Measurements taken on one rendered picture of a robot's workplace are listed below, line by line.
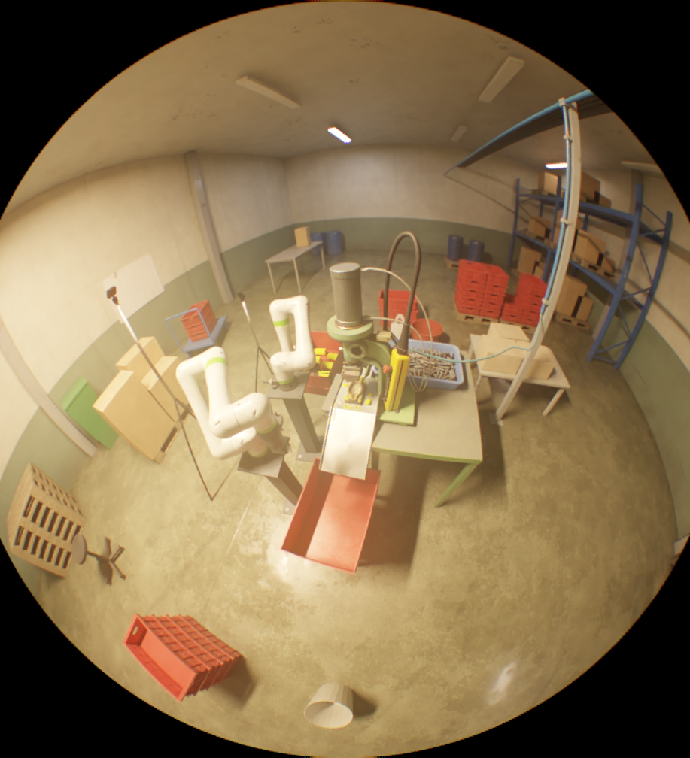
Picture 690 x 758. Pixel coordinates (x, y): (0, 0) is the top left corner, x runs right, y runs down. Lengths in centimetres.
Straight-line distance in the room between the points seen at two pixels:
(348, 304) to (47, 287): 454
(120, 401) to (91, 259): 287
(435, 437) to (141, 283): 515
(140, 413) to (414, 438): 273
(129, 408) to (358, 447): 242
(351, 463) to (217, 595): 177
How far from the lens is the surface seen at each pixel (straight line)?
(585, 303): 679
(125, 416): 287
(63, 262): 482
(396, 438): 125
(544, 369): 269
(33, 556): 456
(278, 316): 164
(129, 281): 507
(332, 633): 212
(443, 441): 128
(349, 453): 128
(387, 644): 214
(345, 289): 93
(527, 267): 870
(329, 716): 229
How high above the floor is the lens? 201
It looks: 44 degrees down
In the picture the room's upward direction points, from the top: 7 degrees counter-clockwise
